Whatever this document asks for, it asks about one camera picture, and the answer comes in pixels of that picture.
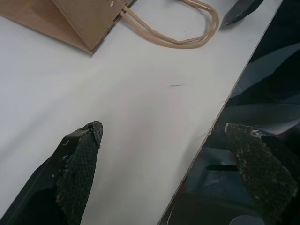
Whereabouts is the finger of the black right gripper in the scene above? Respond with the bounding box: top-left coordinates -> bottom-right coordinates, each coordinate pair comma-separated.
219,0 -> 265,30

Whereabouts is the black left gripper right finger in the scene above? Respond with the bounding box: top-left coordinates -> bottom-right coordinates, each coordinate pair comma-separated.
225,122 -> 300,225

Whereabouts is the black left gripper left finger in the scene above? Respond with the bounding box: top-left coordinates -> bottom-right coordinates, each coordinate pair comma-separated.
0,120 -> 104,225

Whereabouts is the brown paper bag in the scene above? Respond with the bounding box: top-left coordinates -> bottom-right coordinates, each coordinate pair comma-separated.
0,0 -> 220,56

